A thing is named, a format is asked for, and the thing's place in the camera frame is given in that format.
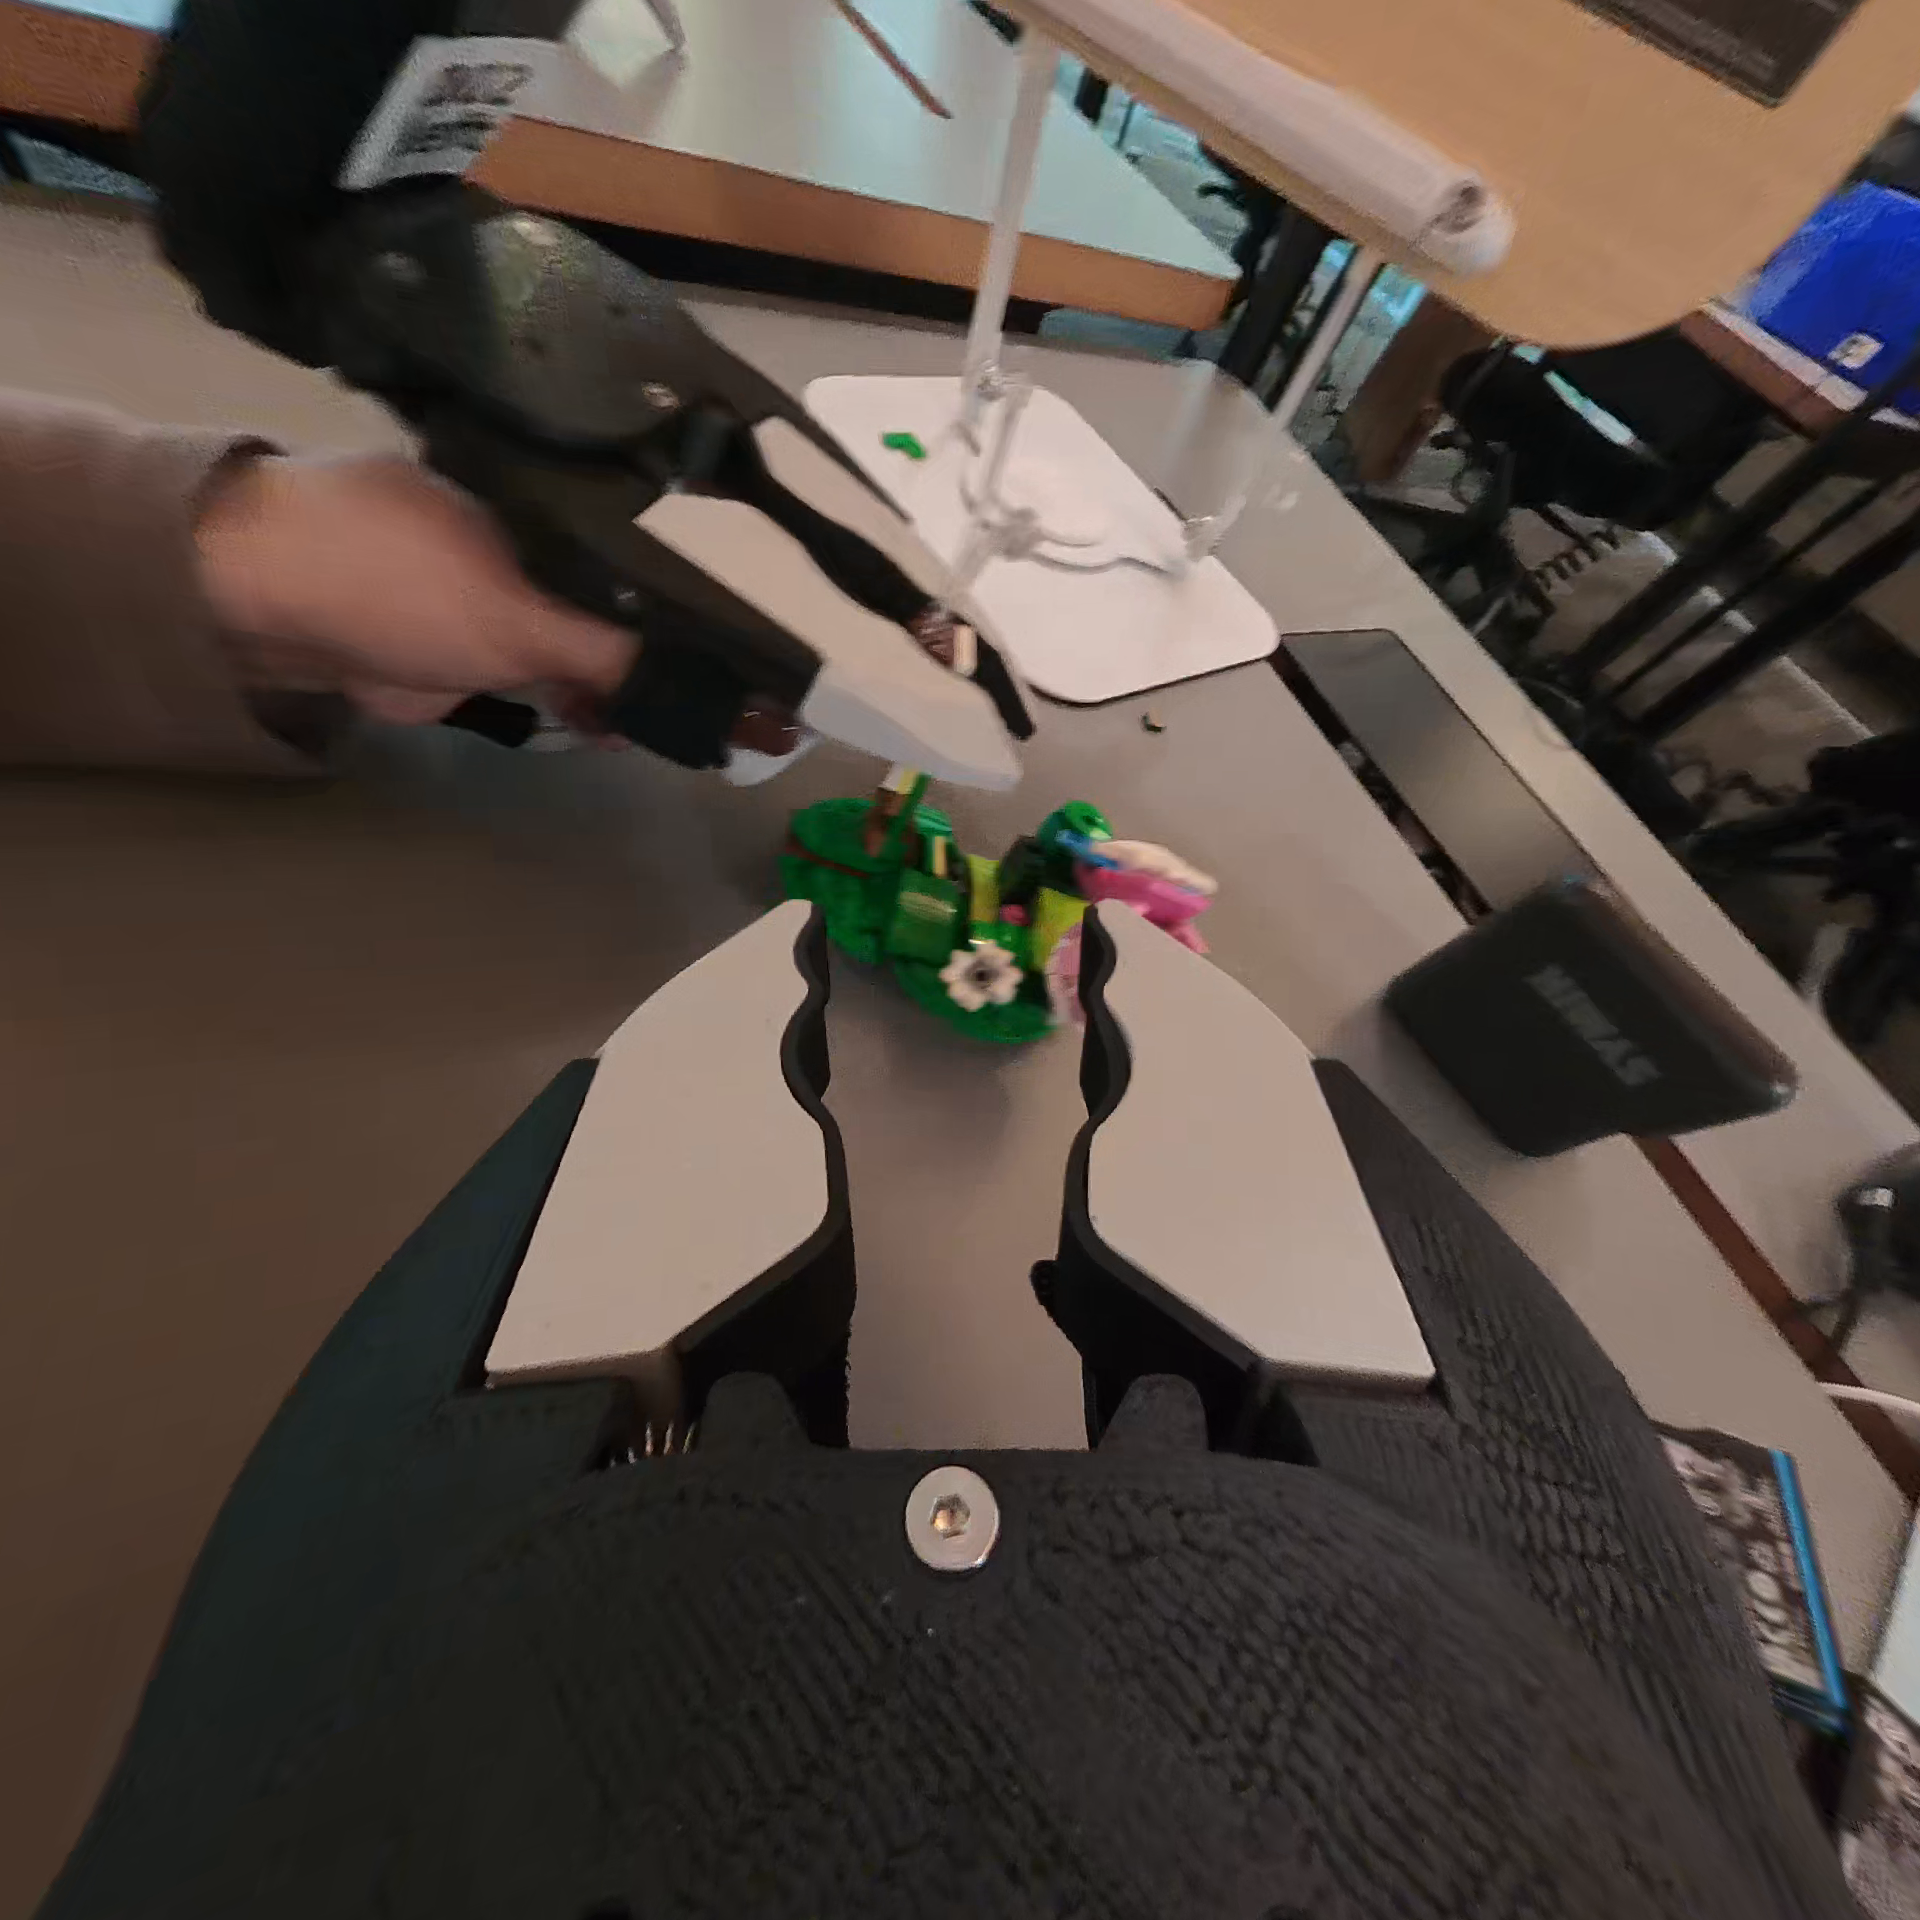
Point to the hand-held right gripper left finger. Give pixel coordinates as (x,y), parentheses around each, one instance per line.
(671,1186)

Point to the person's left hand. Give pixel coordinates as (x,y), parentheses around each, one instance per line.
(391,588)

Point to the person's left forearm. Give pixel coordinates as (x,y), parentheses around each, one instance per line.
(104,601)

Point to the dark object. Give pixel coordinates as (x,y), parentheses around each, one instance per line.
(1847,869)

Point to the black charger case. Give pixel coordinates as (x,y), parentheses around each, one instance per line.
(1591,1024)

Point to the black office chair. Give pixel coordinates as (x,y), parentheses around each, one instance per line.
(1591,452)

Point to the wooden edged table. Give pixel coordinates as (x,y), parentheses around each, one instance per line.
(779,194)

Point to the tan wooden board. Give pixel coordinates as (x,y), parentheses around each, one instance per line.
(1621,194)

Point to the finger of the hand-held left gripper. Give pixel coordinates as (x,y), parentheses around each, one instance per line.
(873,688)
(851,518)

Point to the green lego flower model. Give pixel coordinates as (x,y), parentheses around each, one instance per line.
(916,914)

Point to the blue storage bin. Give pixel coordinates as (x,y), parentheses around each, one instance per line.
(1851,287)

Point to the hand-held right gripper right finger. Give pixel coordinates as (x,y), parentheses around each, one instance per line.
(1248,1198)

